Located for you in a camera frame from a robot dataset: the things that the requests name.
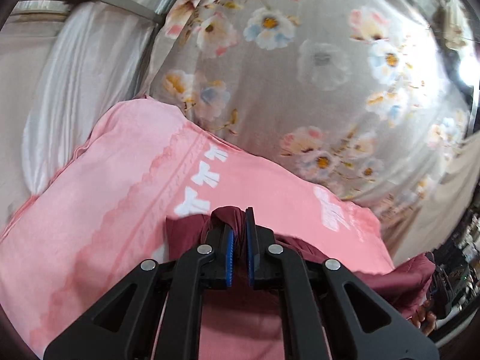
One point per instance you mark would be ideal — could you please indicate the cluttered dark shelf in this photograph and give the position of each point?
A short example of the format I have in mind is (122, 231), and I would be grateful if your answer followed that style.
(459, 257)

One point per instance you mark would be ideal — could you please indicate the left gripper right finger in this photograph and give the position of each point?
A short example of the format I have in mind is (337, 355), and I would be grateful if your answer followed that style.
(326, 311)

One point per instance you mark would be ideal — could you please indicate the pink fleece blanket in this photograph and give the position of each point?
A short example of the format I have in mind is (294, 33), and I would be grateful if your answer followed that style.
(105, 213)

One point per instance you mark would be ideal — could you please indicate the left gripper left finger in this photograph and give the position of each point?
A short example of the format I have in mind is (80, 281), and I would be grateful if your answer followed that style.
(155, 311)

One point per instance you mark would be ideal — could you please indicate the white satin curtain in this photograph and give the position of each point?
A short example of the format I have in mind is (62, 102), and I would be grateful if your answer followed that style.
(63, 64)

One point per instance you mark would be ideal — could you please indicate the person's right hand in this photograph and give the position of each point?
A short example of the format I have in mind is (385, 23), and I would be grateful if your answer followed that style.
(424, 319)

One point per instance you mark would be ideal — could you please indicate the grey floral bed sheet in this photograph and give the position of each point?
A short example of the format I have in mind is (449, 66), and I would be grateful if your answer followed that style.
(354, 95)

